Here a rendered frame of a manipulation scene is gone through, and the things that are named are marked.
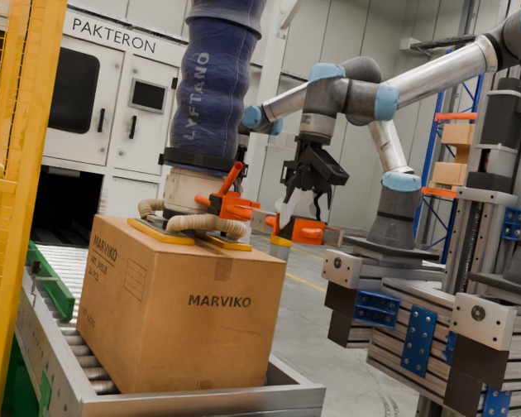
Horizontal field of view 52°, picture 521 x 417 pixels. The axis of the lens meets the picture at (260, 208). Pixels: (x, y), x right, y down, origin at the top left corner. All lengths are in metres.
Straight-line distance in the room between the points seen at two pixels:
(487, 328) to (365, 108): 0.54
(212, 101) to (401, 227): 0.68
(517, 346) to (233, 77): 1.02
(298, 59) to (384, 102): 11.06
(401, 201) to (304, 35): 10.79
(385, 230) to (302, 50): 10.73
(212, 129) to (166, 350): 0.63
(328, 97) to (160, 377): 0.82
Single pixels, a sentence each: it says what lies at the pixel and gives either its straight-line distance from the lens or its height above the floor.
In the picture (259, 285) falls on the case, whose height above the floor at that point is 0.88.
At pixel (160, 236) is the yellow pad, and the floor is 0.96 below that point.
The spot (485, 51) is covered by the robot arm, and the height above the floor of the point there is 1.55.
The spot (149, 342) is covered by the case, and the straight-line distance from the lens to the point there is 1.41.
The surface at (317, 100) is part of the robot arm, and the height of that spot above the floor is 1.35.
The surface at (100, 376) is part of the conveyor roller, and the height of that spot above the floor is 0.53.
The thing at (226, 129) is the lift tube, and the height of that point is 1.30.
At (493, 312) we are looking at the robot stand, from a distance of 1.27.
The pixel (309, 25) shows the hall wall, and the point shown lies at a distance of 12.48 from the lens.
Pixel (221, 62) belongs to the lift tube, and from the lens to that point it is 1.61.
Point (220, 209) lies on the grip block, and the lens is 1.41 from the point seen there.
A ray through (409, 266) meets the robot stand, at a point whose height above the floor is 0.98.
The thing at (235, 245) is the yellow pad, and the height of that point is 0.96.
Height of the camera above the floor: 1.16
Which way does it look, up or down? 3 degrees down
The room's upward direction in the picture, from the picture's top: 10 degrees clockwise
